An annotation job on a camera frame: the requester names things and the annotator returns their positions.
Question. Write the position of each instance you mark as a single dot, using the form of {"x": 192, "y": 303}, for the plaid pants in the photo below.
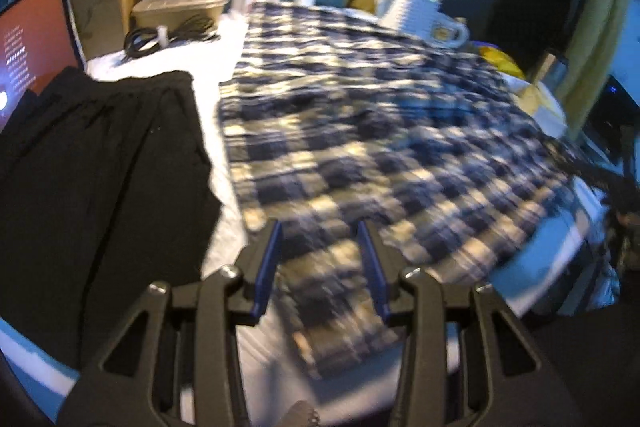
{"x": 380, "y": 127}

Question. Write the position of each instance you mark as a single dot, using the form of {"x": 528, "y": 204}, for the white mug with yellow print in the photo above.
{"x": 447, "y": 32}

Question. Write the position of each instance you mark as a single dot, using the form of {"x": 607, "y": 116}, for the yellow packet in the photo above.
{"x": 500, "y": 62}

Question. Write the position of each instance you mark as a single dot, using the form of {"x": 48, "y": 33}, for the cardboard box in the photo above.
{"x": 107, "y": 7}

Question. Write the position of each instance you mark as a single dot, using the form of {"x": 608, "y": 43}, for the black garment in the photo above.
{"x": 100, "y": 187}

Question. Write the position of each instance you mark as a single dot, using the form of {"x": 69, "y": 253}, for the white perforated basket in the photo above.
{"x": 412, "y": 9}

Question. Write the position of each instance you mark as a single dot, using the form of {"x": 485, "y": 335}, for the beige lidded container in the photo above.
{"x": 177, "y": 9}

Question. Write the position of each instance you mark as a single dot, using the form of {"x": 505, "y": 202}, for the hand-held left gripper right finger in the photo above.
{"x": 372, "y": 267}

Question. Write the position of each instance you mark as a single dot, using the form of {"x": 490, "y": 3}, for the black device with blue light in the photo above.
{"x": 615, "y": 117}

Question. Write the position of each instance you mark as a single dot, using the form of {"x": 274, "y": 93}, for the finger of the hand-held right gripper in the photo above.
{"x": 600, "y": 177}

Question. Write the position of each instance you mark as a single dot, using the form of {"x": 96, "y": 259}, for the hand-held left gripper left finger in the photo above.
{"x": 266, "y": 267}

